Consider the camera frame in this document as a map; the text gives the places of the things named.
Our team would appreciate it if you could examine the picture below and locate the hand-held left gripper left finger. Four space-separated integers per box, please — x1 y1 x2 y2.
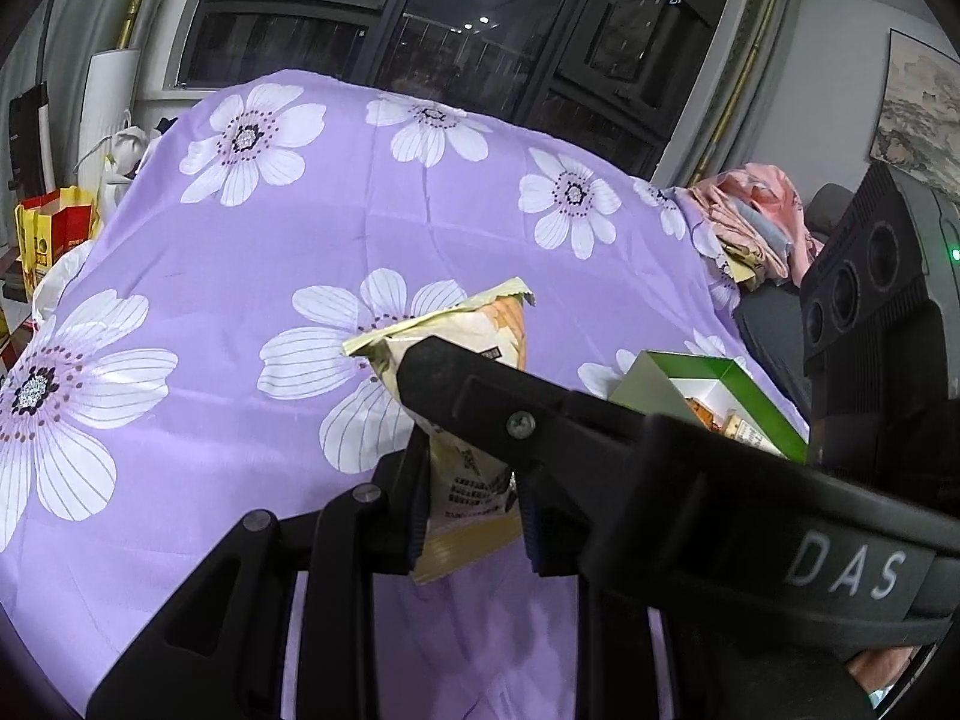
86 441 432 720

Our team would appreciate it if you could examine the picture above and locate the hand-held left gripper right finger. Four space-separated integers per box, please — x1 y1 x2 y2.
521 469 680 720

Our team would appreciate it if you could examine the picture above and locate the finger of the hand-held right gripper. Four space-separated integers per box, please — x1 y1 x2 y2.
396 336 655 533

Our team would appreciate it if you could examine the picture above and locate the pale yellow-green snack packet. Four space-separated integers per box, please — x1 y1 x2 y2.
341 275 539 586

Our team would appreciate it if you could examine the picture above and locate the green white cardboard box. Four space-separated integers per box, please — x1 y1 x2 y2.
607 350 811 464

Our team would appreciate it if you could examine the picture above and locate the person's right hand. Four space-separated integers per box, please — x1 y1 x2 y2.
846 643 922 700

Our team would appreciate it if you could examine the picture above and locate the beige cracker packet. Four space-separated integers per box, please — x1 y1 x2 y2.
724 409 781 451

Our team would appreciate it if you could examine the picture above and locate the grey sofa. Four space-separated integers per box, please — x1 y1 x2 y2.
731 180 863 421

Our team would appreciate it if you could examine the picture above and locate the purple floral tablecloth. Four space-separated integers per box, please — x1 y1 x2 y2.
0 69 811 720

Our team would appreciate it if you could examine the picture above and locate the pile of pink clothes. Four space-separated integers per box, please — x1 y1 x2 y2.
686 162 826 293

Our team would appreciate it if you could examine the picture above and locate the dark glass window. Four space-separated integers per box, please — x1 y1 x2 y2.
161 0 758 181

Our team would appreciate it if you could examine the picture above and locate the white plastic bag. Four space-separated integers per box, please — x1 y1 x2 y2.
30 240 95 331

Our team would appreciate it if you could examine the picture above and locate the large framed landscape painting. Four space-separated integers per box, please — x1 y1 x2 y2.
870 28 960 188

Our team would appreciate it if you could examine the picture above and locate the white cloth bag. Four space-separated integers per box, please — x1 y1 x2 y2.
79 109 162 200

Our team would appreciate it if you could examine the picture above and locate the red yellow paper bag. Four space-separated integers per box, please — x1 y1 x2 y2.
16 186 102 299

